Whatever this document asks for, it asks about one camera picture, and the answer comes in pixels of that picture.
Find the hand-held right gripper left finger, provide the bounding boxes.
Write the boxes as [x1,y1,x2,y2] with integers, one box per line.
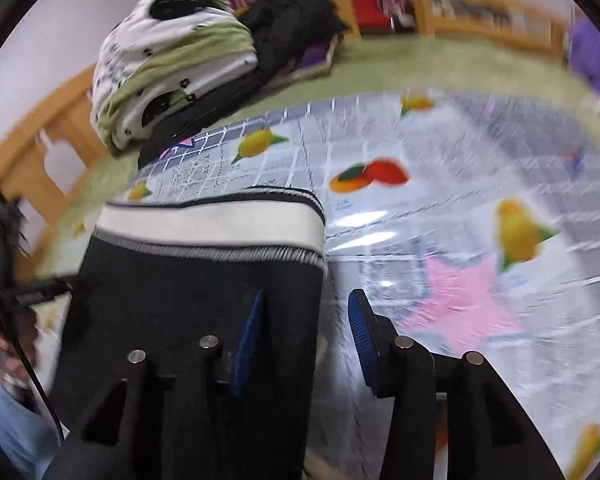
[42,290,268,480]

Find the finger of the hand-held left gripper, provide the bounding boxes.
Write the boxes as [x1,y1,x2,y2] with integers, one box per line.
[11,274,76,308]

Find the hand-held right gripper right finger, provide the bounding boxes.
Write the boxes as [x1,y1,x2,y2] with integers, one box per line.
[347,289,566,480]

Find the black pants with white stripes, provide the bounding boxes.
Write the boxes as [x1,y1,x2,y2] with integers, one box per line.
[55,186,328,480]

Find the person's left hand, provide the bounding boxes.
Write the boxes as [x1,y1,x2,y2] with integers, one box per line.
[0,310,42,397]

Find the person's blue jeans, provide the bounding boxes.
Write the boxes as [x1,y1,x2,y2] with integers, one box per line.
[0,365,62,473]

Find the fruit print plastic mat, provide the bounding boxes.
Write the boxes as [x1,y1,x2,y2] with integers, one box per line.
[72,87,600,480]

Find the wooden bed headboard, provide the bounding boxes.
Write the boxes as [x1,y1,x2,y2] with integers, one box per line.
[0,62,112,216]

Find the folded white and green quilt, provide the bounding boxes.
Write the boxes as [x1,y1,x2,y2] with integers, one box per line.
[90,0,258,152]

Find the green bed sheet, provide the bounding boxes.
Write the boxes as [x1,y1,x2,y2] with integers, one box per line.
[27,35,600,261]

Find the purple cloth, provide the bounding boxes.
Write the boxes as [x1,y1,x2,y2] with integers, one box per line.
[300,42,334,69]

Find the black garment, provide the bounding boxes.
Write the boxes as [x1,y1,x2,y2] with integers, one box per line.
[137,0,351,171]

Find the red object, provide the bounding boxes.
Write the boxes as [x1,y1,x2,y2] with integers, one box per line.
[352,0,397,29]

